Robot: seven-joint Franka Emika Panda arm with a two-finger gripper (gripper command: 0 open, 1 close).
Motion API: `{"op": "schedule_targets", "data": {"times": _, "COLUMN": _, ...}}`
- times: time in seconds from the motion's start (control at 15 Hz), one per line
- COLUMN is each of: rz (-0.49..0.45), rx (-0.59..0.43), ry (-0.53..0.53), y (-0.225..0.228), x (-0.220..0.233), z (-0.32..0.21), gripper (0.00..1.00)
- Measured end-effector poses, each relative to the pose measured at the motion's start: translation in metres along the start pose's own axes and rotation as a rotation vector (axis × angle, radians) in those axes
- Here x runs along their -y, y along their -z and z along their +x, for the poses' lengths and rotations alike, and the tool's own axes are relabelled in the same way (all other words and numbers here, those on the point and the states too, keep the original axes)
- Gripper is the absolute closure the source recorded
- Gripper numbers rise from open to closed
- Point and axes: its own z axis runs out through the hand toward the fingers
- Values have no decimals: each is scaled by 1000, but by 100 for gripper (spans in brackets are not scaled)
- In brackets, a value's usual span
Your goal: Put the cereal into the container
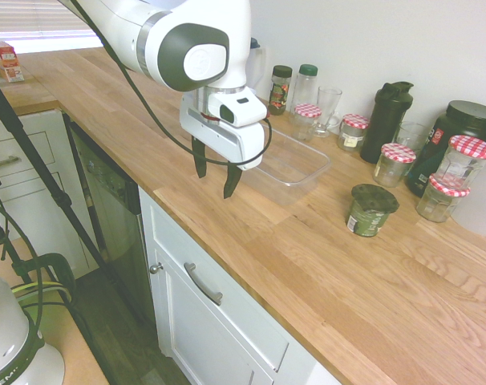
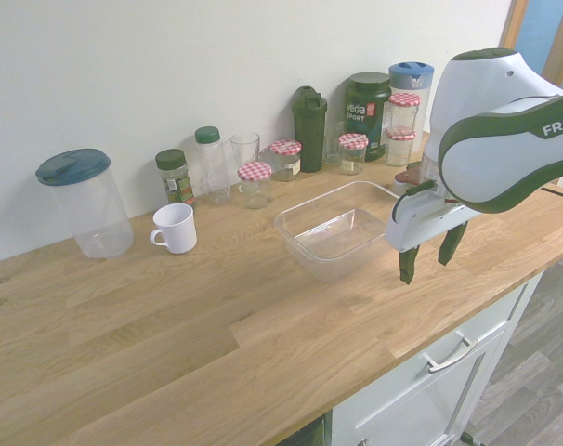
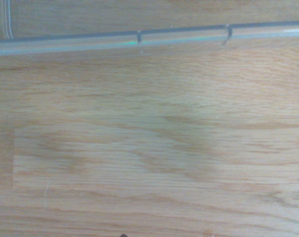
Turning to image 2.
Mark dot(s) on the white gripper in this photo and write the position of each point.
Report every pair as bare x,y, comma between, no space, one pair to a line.
421,223

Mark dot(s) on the clear bottle with green lid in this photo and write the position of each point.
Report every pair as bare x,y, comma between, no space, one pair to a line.
212,167

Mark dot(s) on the clear rectangular plastic container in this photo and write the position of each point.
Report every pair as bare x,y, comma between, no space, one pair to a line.
328,241

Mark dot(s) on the glass jar red checked lid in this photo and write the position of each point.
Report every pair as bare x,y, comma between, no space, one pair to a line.
404,114
254,190
353,158
286,162
400,148

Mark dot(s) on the short clear drinking glass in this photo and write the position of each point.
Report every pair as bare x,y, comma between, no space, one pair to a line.
333,144

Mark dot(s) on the white kitchen base cabinet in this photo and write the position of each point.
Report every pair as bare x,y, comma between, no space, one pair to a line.
402,399

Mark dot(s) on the dark Vega Sport tub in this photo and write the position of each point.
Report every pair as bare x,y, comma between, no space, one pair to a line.
362,111

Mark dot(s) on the dark green shaker bottle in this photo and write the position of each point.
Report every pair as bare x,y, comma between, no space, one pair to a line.
309,135

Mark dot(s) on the clear pitcher with blue lid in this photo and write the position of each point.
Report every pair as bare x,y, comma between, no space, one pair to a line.
409,74

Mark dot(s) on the silver cabinet knob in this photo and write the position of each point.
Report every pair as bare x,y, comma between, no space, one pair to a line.
362,442

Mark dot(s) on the tall clear drinking glass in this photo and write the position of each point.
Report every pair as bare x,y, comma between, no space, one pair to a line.
244,148

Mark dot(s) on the white plastic mug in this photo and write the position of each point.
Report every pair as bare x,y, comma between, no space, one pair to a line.
177,230

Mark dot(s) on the spice jar with dark lid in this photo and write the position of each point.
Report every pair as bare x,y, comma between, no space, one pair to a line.
174,181

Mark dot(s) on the clear pitcher with teal lid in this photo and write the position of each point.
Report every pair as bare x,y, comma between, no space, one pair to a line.
95,209

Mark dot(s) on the wooden door frame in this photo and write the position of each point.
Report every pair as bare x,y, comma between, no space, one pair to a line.
514,18

